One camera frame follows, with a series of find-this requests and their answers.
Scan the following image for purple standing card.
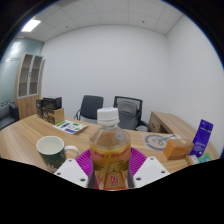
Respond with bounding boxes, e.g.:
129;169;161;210
189;119;214;158

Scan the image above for dark grey office chair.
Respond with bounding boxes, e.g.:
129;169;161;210
73;94;105;124

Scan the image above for green and purple leaflet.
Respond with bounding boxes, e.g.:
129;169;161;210
53;119;90;136

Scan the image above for wooden side desk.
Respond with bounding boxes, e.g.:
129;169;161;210
148;110;201;141

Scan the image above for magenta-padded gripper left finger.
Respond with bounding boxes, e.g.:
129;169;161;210
53;148;96;189

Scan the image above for yellow-labelled drink bottle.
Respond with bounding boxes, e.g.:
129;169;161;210
88;107;132;191

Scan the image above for green and white mug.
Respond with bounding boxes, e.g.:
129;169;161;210
35;135;81;173

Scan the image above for small yellow box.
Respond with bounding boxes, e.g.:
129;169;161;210
185;154;200;167

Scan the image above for dark brown carton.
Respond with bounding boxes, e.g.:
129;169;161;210
41;96;63;111

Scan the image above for tan brown carton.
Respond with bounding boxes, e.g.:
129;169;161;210
42;107;66;126

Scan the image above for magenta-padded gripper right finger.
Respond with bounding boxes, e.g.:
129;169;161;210
127;146;171;189

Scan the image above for round grey printed disc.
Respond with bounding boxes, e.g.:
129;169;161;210
143;132;183;152

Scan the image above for small black box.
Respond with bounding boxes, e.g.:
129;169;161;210
35;97;44;119

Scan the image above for orange cardboard box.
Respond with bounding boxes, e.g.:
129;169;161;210
162;138;195;161

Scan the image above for wooden glass-door shelf cabinet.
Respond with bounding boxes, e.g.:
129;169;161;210
14;52;46;120

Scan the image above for black mesh office chair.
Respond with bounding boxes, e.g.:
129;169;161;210
112;95;152;133

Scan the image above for rectangular ceiling light panel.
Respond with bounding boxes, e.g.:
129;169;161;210
20;18;42;33

